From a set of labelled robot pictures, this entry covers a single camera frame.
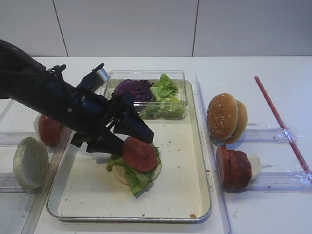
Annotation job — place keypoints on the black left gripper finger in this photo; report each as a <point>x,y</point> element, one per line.
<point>129,121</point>

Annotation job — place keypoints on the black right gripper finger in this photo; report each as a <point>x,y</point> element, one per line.
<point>108,143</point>

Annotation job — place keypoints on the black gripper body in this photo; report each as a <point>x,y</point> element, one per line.
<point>88,114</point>

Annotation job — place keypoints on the tomato slice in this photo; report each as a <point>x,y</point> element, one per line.
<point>139,155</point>

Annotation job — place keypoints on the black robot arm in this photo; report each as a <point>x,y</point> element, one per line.
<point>23,79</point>

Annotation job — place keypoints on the green lettuce in container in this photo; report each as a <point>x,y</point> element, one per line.
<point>167,104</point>

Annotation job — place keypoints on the remaining tomato slices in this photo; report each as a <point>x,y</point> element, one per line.
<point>48,130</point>

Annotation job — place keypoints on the lettuce leaf on bun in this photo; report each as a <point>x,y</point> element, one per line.
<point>139,182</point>

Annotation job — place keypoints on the front meat patty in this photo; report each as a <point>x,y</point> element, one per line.
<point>222,158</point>

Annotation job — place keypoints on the meat patty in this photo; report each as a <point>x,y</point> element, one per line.
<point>233,168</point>
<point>244,170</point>
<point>222,158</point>

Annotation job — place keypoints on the middle meat patty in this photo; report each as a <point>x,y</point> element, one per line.
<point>233,168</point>

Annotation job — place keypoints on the rear meat patty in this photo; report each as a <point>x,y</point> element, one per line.
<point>244,170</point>

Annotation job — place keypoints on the white cheese slice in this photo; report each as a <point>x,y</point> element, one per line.
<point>256,166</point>

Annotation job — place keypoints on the bottom bun on tray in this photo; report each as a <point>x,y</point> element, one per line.
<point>119,173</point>

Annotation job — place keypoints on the purple cabbage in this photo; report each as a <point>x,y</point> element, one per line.
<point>139,89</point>

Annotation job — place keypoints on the clear plastic container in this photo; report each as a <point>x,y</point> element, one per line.
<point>117,76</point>

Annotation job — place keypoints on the metal baking tray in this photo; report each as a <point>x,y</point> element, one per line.
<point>84,191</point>

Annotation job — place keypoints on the white bun half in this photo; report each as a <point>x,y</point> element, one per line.
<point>30,163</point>

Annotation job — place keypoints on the clear holder upper left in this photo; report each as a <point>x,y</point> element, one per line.
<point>14,138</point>

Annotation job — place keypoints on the clear holder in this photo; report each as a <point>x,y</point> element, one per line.
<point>274,135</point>
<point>14,138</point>
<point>9,184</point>
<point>280,182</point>

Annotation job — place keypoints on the front sesame bun top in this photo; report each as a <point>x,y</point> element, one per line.
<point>222,116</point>

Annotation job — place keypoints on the clear holder lower left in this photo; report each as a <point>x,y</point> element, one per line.
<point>9,184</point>

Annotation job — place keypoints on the rear bun top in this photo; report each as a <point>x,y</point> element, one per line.
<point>241,124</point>

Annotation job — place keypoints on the red plastic strip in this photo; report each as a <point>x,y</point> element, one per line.
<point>286,132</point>

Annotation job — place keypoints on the clear holder lower right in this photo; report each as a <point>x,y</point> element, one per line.
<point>280,182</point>

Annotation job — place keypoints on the clear holder upper right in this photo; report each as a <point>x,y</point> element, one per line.
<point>274,135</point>

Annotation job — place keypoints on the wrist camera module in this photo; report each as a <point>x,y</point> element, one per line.
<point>96,78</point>

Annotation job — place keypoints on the clear rail right of tray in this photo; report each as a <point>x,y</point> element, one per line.
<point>214,168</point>

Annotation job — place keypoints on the clear rail of tray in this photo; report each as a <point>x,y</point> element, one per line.
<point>214,168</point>
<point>42,194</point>

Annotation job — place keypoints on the clear rail left of tray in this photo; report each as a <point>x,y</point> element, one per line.
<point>42,194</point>

